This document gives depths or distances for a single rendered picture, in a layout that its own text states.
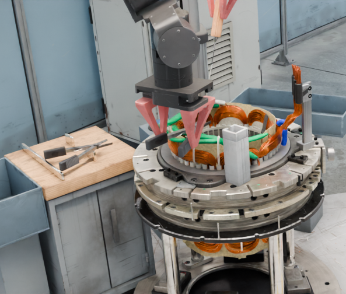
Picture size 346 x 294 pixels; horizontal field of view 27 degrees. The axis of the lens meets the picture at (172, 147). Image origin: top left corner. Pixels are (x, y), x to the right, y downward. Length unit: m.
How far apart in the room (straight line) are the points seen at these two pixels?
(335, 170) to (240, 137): 2.52
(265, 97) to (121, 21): 2.04
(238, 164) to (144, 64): 2.44
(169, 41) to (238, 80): 3.01
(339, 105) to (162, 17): 0.67
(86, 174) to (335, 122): 0.50
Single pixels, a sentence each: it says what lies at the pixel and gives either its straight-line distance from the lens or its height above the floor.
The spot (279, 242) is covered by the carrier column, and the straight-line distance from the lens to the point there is 1.21.
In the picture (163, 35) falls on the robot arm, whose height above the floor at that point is 1.36.
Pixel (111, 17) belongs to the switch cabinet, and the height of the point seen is 0.76.
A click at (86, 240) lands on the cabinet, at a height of 0.93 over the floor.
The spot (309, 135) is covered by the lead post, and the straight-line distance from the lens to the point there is 1.24.
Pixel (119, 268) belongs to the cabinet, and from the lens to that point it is 1.43.
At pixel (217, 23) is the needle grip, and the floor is 1.32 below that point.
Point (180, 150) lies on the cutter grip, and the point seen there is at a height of 1.18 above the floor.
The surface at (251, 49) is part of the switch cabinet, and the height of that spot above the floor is 0.44.
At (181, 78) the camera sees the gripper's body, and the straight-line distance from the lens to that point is 1.06.
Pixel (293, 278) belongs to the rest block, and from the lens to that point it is 1.37.
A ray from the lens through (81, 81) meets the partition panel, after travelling 3.90.
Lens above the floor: 1.62
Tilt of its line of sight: 24 degrees down
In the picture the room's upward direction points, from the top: 6 degrees counter-clockwise
